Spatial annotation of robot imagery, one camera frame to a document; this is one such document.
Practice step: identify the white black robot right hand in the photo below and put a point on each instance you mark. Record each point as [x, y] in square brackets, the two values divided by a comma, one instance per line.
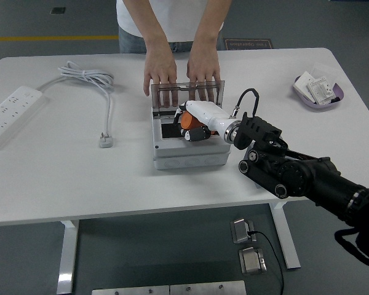
[206, 110]

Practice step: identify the person's right hand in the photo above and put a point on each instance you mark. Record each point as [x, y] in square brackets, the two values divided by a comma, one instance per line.
[160, 67]

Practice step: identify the person's left hand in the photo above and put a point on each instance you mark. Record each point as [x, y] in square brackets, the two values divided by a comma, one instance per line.
[204, 67]

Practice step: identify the orange cylindrical battery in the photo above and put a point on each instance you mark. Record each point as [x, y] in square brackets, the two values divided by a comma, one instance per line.
[189, 121]

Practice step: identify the transparent hinged box lid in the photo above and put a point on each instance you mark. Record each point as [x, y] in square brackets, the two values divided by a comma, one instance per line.
[181, 96]

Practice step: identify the person's left forearm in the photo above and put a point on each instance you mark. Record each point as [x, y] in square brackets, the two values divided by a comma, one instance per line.
[209, 27]

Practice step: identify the person's right forearm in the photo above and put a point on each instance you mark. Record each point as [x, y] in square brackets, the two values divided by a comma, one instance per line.
[150, 27]

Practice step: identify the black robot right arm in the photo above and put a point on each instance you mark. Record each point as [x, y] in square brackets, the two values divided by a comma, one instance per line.
[310, 178]

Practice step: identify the grey plastic junction box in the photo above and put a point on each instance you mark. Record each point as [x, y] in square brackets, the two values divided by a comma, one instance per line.
[190, 156]

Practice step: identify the person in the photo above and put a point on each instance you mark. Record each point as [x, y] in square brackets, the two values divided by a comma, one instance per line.
[178, 18]

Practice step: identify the clear plastic bag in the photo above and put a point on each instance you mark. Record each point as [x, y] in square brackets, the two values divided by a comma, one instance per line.
[326, 70]

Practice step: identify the purple tray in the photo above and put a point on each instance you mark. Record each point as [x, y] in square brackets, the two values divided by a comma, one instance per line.
[338, 92]

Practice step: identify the white table leg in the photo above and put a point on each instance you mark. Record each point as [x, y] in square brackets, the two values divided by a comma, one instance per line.
[284, 236]
[67, 252]

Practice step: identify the white power strip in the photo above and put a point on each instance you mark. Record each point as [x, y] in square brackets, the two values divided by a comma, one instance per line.
[9, 113]

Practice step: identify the white wall socket panel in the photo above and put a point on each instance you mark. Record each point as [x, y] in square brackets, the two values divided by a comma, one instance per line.
[321, 90]

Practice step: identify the metal base plate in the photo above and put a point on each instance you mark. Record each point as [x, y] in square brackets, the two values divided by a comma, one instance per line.
[129, 290]

